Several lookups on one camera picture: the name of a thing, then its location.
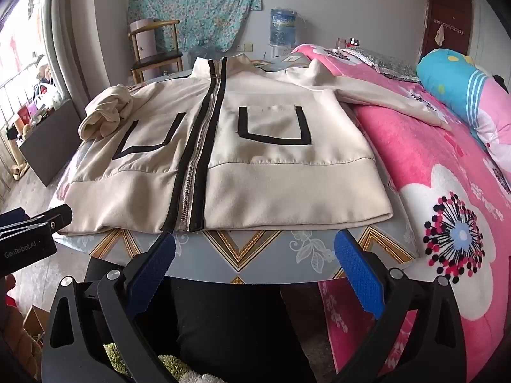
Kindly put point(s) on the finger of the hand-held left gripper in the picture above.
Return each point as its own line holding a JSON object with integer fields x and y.
{"x": 60, "y": 217}

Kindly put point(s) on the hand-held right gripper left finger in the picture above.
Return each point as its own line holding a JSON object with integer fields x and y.
{"x": 153, "y": 271}

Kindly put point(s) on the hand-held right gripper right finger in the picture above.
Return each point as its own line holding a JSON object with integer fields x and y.
{"x": 359, "y": 271}

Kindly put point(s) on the cream zip jacket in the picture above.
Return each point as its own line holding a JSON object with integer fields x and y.
{"x": 279, "y": 167}

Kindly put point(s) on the cardboard box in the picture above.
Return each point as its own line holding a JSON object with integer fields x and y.
{"x": 36, "y": 323}

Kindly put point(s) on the dark grey board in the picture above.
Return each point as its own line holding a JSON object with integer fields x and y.
{"x": 52, "y": 143}

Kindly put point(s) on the green white fuzzy robe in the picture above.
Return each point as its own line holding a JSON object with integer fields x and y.
{"x": 175, "y": 367}

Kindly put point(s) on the fruit print tablecloth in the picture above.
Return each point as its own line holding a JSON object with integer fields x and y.
{"x": 255, "y": 251}

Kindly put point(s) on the white plastic bag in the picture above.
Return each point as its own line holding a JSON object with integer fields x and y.
{"x": 48, "y": 95}

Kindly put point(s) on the pink floral blanket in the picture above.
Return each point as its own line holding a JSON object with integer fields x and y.
{"x": 399, "y": 147}

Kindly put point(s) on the grey curtain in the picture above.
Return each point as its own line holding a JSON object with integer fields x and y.
{"x": 76, "y": 48}

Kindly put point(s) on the wooden chair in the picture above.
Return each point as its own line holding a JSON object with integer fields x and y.
{"x": 157, "y": 56}

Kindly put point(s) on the white box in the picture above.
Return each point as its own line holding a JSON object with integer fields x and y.
{"x": 144, "y": 42}

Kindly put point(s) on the blue cartoon pillow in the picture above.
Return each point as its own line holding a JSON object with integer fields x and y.
{"x": 451, "y": 75}

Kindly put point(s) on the glass jar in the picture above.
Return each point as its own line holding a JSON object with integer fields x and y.
{"x": 341, "y": 43}

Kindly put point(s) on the white water dispenser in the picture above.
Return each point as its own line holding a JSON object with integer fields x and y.
{"x": 279, "y": 51}

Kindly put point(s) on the small hanging cloth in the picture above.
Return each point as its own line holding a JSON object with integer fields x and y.
{"x": 440, "y": 36}

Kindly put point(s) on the teal floral cloth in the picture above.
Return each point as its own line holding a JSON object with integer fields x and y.
{"x": 191, "y": 4}

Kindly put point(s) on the blue water jug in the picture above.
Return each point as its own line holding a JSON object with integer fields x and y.
{"x": 282, "y": 26}

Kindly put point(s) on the door hook rack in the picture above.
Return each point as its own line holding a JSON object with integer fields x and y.
{"x": 451, "y": 27}

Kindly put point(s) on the brown door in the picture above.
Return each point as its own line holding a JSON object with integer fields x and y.
{"x": 447, "y": 12}

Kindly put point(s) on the white wall socket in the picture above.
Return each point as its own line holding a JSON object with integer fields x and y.
{"x": 244, "y": 48}

